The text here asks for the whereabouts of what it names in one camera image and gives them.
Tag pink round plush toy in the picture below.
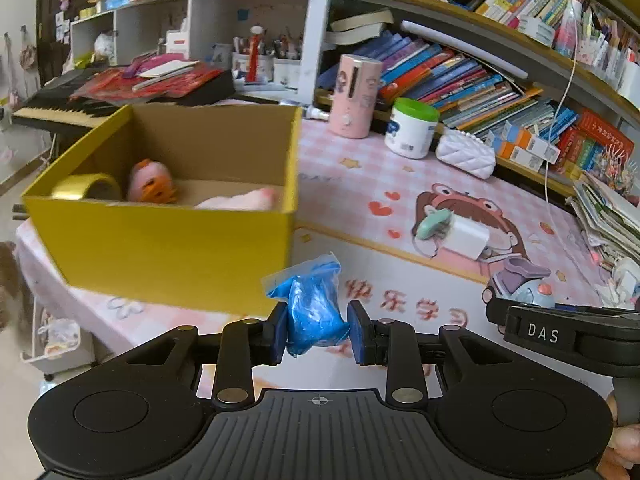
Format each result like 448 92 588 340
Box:
127 159 176 204

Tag orange white medicine box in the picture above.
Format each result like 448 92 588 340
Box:
484 122 560 172

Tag person's right hand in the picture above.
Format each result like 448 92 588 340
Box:
597 424 640 480

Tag red paper packets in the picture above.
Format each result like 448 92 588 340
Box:
70 62 224 104

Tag stack of papers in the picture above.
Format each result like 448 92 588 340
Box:
566 174 639 271

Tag white quilted purse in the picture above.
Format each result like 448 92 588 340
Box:
435 129 496 180

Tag white pen holder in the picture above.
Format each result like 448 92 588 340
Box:
231 52 300 90

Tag black electronic keyboard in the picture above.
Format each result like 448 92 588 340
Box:
11 65 237 137

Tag wooden bookshelf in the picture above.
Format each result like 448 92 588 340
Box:
297 0 640 201

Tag purple toy car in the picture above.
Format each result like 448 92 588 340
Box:
482 256 555 308

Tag white jar green lid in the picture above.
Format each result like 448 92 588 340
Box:
384 98 439 159

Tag white charger block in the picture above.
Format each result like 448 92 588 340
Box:
442 214 490 260

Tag pink cylindrical humidifier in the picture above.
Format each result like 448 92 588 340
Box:
329 54 383 139

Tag yellow tape roll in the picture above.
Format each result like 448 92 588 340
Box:
51 174 122 202

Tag yellow cardboard box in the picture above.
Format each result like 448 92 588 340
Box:
23 103 302 316

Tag orange hair claw clip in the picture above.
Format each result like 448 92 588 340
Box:
136 177 176 204

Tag pink plush toy in box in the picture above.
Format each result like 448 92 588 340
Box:
195 188 278 211

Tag white charging cable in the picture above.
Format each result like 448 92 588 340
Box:
543 0 601 281

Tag red boxed book set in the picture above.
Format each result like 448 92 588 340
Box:
553 108 634 180

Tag blue plastic bag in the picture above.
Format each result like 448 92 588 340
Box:
262 252 349 358

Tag white cubby shelf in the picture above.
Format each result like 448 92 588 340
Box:
70 0 308 65

